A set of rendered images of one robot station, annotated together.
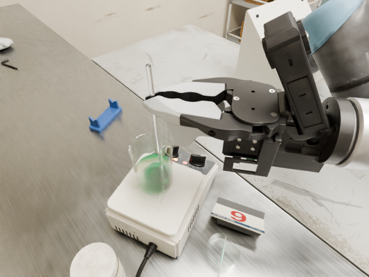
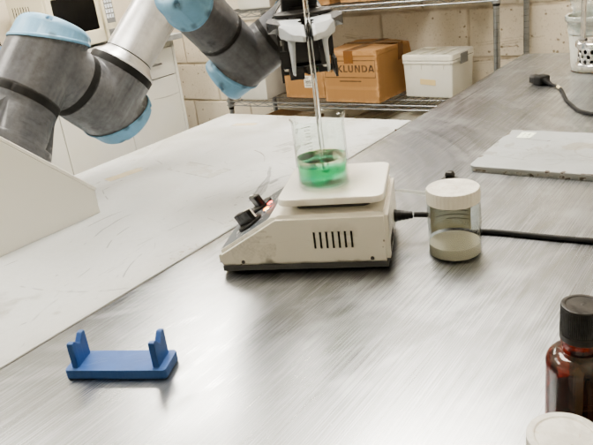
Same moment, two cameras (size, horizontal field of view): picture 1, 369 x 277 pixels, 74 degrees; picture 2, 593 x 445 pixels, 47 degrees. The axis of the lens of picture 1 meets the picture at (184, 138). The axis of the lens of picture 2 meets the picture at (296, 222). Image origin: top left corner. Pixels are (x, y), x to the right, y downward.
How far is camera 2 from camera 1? 0.88 m
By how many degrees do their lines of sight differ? 82
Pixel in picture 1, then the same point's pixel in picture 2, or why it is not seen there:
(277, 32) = not seen: outside the picture
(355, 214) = (280, 168)
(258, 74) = (31, 197)
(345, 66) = (229, 14)
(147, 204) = (362, 177)
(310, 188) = (254, 185)
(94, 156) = (256, 337)
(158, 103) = (320, 24)
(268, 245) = not seen: hidden behind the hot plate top
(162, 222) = (379, 168)
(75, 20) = not seen: outside the picture
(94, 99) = (19, 426)
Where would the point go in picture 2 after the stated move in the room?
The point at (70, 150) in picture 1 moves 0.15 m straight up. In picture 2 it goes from (248, 374) to (221, 218)
